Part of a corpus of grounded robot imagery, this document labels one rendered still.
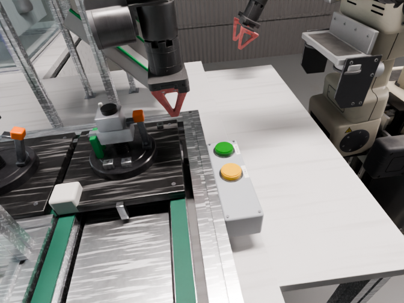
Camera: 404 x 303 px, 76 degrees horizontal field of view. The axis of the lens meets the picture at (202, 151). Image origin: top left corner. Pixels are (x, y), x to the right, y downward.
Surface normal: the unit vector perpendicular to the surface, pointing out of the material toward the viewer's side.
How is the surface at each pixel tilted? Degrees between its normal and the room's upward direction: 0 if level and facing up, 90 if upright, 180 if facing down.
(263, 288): 0
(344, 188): 0
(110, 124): 90
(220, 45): 90
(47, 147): 0
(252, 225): 90
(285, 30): 90
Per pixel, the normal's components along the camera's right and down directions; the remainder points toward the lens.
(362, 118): 0.11, 0.65
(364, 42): -0.99, 0.11
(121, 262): -0.06, -0.75
